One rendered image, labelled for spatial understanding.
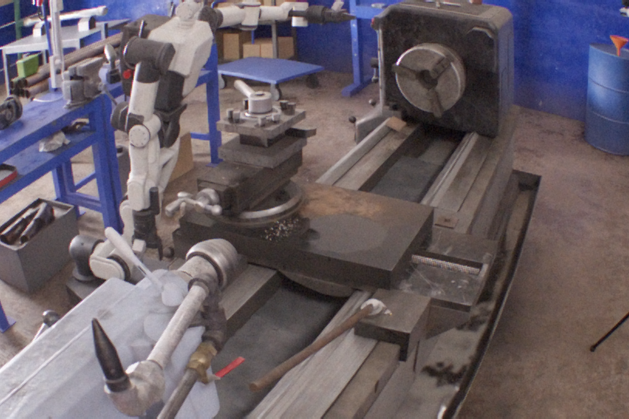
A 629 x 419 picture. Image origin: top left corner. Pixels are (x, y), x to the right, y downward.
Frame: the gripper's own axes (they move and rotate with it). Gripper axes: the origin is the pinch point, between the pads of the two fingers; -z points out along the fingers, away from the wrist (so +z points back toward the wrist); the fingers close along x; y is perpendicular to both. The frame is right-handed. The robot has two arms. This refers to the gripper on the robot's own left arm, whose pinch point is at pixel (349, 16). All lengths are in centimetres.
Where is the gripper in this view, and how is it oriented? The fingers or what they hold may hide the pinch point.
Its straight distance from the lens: 258.9
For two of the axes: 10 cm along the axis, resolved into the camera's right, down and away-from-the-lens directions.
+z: -8.8, -1.9, 4.3
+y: -0.4, -8.8, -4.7
